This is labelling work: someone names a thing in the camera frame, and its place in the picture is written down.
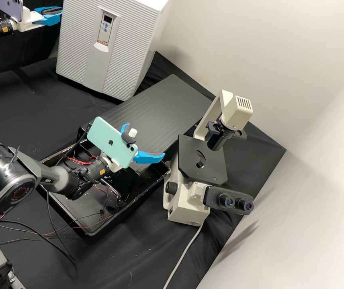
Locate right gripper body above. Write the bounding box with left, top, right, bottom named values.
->
left=105, top=155, right=122, bottom=173

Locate left wrist camera phone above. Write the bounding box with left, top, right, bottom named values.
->
left=0, top=0, right=31, bottom=23

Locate grey power cable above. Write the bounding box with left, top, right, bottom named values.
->
left=162, top=222, right=206, bottom=289

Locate black cable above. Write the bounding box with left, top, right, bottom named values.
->
left=0, top=189, right=79, bottom=269

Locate cream microscope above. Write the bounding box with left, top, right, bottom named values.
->
left=163, top=89, right=254, bottom=225

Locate black platform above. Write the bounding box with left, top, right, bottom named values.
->
left=95, top=74, right=214, bottom=175

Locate white incubator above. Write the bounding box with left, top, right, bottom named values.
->
left=134, top=0, right=169, bottom=96

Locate wrist camera phone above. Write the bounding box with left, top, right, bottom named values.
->
left=86, top=116, right=139, bottom=169
left=0, top=0, right=31, bottom=23

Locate right wrist camera phone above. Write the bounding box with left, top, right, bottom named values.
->
left=86, top=116, right=139, bottom=169

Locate red wire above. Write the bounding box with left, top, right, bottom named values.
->
left=0, top=183, right=115, bottom=238

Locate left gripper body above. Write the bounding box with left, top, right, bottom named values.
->
left=17, top=10, right=45, bottom=33

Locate black tray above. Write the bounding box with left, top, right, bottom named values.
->
left=38, top=126, right=171, bottom=237

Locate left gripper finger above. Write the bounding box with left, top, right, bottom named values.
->
left=34, top=6, right=62, bottom=16
left=41, top=13, right=62, bottom=26

